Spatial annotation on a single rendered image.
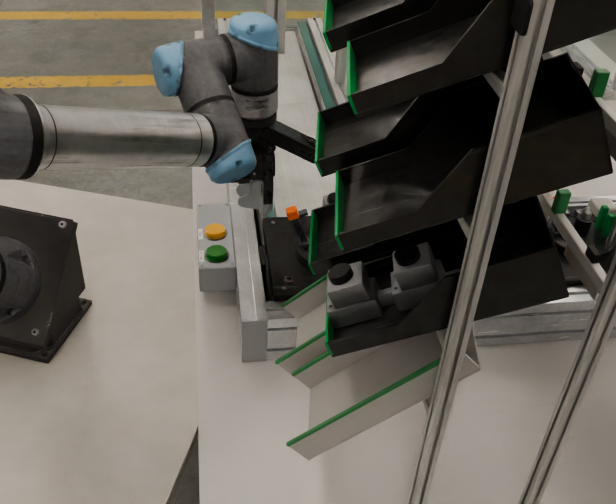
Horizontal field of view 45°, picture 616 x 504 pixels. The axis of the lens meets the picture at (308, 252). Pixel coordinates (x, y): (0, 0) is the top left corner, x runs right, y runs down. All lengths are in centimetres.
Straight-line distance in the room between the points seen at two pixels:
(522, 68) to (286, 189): 107
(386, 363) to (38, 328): 63
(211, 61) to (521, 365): 77
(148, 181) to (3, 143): 259
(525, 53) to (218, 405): 82
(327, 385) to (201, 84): 47
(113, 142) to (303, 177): 85
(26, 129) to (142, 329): 64
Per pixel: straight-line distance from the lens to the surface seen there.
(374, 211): 82
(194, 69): 111
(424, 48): 78
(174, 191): 334
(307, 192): 166
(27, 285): 133
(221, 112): 108
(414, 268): 86
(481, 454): 126
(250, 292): 133
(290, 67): 225
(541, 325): 144
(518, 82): 67
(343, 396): 106
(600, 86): 91
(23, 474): 124
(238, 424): 125
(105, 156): 93
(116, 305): 147
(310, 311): 121
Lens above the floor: 183
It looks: 38 degrees down
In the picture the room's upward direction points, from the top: 4 degrees clockwise
